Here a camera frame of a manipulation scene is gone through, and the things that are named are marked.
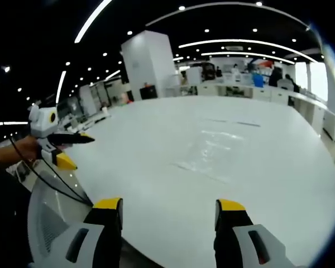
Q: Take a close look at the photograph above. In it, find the black cable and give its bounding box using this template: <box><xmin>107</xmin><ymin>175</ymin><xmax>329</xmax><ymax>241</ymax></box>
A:
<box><xmin>8</xmin><ymin>137</ymin><xmax>94</xmax><ymax>208</ymax></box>

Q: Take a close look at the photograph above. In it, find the black cabinet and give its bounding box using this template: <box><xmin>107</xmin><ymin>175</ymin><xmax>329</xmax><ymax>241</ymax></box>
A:
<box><xmin>140</xmin><ymin>85</ymin><xmax>159</xmax><ymax>101</ymax></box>

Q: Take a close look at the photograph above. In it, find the grey mesh office chair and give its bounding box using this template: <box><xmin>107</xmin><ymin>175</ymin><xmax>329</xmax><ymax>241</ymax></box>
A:
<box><xmin>27</xmin><ymin>169</ymin><xmax>95</xmax><ymax>265</ymax></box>

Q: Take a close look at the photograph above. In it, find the clear resealable plastic bag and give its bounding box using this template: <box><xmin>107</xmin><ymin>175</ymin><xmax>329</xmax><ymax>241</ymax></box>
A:
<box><xmin>173</xmin><ymin>128</ymin><xmax>248</xmax><ymax>184</ymax></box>

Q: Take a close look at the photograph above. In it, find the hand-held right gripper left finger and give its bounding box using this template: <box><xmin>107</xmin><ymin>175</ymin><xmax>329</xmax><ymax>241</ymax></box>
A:
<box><xmin>46</xmin><ymin>197</ymin><xmax>123</xmax><ymax>268</ymax></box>

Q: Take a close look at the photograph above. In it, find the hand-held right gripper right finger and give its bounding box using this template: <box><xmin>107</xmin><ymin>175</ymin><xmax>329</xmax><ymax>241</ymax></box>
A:
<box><xmin>213</xmin><ymin>198</ymin><xmax>296</xmax><ymax>268</ymax></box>

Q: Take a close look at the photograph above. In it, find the white square pillar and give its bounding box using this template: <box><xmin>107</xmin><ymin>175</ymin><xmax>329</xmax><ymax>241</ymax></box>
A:
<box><xmin>120</xmin><ymin>30</ymin><xmax>180</xmax><ymax>102</ymax></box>

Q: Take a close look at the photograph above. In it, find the person's left hand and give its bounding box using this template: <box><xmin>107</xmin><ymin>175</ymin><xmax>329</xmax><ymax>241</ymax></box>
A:
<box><xmin>0</xmin><ymin>135</ymin><xmax>42</xmax><ymax>170</ymax></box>

